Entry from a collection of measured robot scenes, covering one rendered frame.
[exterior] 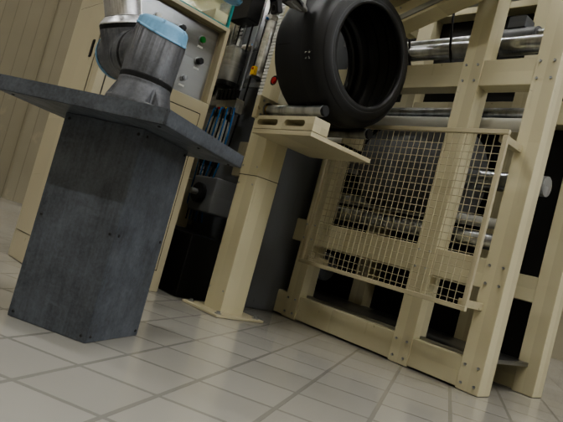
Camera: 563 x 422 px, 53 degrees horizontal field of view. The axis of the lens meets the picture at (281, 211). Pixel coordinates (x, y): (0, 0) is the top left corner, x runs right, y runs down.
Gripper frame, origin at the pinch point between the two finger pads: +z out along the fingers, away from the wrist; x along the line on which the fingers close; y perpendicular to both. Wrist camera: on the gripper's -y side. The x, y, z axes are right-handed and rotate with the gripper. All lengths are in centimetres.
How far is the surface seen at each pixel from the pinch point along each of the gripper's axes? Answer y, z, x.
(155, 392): -130, -50, -65
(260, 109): -33.6, 14.7, 24.7
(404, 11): 37, 57, 4
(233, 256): -95, 32, 28
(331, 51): -12.4, 9.5, -12.0
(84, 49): -35, -44, 78
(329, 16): -0.8, 4.1, -10.5
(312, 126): -40.0, 15.6, -9.6
